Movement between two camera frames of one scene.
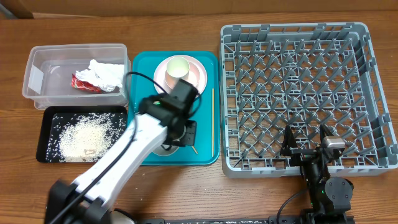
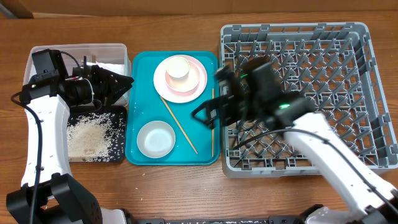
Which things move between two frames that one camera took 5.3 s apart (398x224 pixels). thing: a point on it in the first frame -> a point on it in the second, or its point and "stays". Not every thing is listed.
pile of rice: x=84 y=137 stays
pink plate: x=160 y=78 stays
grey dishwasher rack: x=305 y=75 stays
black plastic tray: x=79 y=134 stays
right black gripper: x=289 y=147 -> x=232 y=116
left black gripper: x=189 y=134 -> x=109 y=86
